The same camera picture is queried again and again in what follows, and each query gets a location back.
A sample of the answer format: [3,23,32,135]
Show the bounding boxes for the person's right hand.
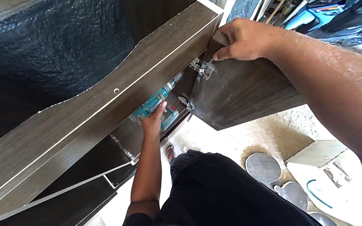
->
[213,18,274,61]

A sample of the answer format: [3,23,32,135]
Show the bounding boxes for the person's left hand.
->
[141,100,168,137]

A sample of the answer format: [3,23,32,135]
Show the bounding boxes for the teal cordless drill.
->
[129,72,184,132]

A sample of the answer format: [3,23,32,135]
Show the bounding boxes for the dark wood cabinet door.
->
[190,27,307,131]

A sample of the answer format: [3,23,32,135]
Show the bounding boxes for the person's right forearm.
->
[261,24,362,161]

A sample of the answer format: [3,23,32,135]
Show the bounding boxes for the person's left forearm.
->
[130,133,163,206]

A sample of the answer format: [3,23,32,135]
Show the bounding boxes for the metal cabinet hinge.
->
[190,57,216,81]
[177,95,195,112]

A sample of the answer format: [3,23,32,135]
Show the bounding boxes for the thin wooden stick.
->
[265,0,286,25]

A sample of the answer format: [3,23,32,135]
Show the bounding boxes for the dark wood cabinet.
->
[0,0,224,226]

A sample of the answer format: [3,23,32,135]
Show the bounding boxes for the person's legs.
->
[165,144,221,186]

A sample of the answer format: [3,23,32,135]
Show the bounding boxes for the blue and black motorcycle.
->
[282,0,362,52]

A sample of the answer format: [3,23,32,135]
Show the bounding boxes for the person's body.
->
[122,153,323,226]

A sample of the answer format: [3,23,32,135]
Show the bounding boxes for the black glossy textured sheet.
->
[0,0,136,101]

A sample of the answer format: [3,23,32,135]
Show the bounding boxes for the round grey wooden piece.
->
[245,153,282,189]
[307,211,338,226]
[274,181,308,212]

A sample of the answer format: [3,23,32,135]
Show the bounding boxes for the green curved hose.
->
[306,179,334,209]

